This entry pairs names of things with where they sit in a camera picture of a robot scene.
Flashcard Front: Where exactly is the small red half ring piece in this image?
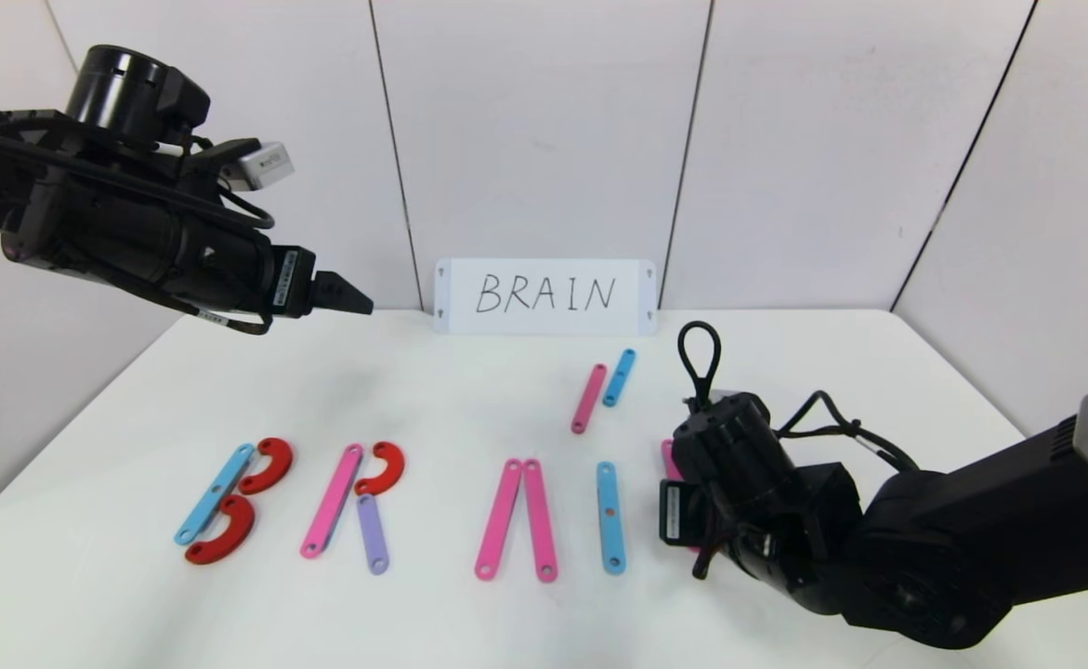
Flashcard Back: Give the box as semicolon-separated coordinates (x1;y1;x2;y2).
354;441;407;496

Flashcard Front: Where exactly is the pink bar with holes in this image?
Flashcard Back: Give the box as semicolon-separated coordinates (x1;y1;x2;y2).
570;363;608;436
299;444;364;560
474;458;524;583
521;458;559;584
661;439;701;554

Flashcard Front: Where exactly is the short blue bar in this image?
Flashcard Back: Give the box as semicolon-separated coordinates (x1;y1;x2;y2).
601;348;636;408

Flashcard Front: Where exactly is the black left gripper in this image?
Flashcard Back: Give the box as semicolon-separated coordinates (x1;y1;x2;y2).
164;204;374;320

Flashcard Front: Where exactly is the short purple bar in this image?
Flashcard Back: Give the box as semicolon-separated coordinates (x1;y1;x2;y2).
356;493;390;575

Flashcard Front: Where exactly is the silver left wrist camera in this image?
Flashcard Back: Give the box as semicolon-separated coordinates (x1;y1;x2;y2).
226;140;296;192

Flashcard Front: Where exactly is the black right arm cable loop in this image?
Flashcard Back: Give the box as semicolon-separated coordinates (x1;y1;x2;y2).
676;321;723;407

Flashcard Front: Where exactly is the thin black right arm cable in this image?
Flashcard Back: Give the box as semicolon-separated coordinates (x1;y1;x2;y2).
774;390;922;472

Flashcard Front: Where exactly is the long blue flat bar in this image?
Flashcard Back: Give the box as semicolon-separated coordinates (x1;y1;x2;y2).
173;443;256;546

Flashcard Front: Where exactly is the blue bar with orange underside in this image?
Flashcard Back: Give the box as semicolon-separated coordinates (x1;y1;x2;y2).
596;462;627;575

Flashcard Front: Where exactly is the white BRAIN sign card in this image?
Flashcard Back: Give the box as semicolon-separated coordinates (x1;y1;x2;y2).
434;259;657;335

